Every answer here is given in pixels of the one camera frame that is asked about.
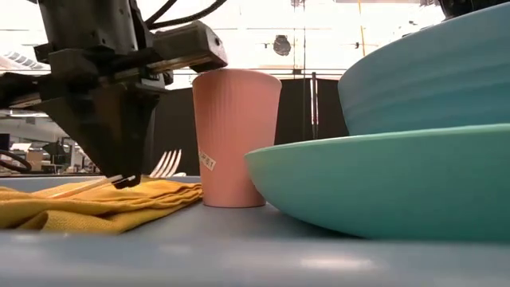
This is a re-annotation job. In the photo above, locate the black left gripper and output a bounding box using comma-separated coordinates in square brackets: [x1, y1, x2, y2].
[0, 0, 229, 190]

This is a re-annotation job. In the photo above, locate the white plastic fork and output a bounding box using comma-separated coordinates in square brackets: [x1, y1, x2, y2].
[49, 148, 183, 199]

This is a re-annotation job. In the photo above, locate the yellow cloth napkin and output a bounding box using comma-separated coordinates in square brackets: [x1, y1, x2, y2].
[0, 176, 205, 235]

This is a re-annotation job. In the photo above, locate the pink plastic cup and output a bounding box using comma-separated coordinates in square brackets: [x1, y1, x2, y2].
[191, 68, 283, 209]

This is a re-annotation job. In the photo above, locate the green plastic plate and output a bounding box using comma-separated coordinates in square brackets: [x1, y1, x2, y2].
[244, 123, 510, 242]

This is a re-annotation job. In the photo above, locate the blue plastic bowl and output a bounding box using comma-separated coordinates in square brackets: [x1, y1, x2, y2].
[337, 1, 510, 137]

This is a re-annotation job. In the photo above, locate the cardboard box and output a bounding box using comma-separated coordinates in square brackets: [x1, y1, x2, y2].
[24, 150, 45, 173]

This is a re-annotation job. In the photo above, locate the black partition screen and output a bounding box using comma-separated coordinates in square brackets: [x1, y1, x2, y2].
[150, 77, 351, 178]

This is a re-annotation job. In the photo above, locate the black looped cable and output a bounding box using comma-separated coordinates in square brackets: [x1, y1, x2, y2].
[0, 148, 33, 173]

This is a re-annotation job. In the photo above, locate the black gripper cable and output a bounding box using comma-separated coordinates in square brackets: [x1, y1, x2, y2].
[143, 0, 229, 31]

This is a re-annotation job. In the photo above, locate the overhead camera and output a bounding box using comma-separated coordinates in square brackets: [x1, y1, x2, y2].
[273, 34, 292, 57]

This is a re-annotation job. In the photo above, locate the yellow cable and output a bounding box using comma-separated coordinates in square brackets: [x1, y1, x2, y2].
[357, 0, 367, 57]

